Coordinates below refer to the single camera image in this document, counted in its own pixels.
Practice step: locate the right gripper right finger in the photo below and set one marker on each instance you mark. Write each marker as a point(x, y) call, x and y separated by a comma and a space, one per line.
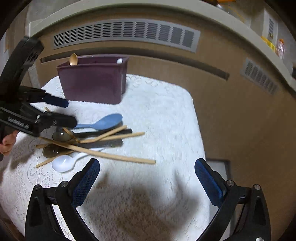
point(224, 196)

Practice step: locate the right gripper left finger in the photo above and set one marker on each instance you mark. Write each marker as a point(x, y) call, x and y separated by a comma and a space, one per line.
point(71, 194)

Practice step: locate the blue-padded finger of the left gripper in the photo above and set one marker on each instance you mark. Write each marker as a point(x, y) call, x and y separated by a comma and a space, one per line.
point(56, 101)

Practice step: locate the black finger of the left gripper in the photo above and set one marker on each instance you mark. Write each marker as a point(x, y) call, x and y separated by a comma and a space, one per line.
point(48, 119)

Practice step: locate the golden wooden spoon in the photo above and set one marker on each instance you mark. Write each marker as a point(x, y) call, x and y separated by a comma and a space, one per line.
point(73, 60)

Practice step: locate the blue plastic spoon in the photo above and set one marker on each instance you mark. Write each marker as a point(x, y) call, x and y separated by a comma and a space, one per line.
point(104, 123)

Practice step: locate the white plastic spoon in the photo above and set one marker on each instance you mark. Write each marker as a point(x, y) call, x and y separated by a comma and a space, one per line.
point(119, 61)
point(66, 163)

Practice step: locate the grey kitchen countertop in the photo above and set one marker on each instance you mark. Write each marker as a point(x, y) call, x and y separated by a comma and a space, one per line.
point(198, 9)

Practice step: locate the person's left hand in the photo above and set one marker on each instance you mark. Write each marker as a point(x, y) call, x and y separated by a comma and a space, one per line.
point(8, 143)

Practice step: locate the white plastic spoon on table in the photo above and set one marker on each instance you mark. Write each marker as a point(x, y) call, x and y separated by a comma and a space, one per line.
point(66, 163)

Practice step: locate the long wooden chopstick front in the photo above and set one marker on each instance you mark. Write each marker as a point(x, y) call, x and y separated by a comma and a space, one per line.
point(100, 154)

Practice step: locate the purple plastic utensil bin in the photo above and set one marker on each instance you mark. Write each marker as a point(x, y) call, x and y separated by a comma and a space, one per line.
point(96, 78)

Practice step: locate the grey vent grille small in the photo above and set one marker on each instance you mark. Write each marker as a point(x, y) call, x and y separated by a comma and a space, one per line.
point(256, 74)

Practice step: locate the grey vent grille long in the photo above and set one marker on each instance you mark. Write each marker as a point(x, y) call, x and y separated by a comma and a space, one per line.
point(137, 30)

